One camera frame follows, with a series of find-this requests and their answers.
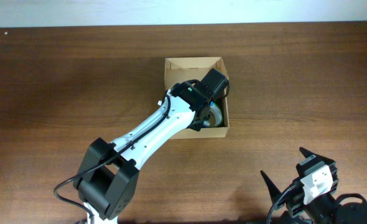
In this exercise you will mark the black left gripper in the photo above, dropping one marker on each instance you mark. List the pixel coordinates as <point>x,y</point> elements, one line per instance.
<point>204,115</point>

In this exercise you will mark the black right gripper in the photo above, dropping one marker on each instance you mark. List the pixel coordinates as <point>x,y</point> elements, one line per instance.
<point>295,189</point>

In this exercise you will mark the green tape roll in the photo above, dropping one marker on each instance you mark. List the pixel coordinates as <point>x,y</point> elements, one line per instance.
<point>215,112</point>

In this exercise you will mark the cardboard box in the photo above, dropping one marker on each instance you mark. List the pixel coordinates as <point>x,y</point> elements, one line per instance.
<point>178,70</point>

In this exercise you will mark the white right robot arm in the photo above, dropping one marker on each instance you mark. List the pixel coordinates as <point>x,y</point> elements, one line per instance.
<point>347,209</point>

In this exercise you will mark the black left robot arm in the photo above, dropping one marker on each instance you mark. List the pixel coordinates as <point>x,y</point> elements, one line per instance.
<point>109,171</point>

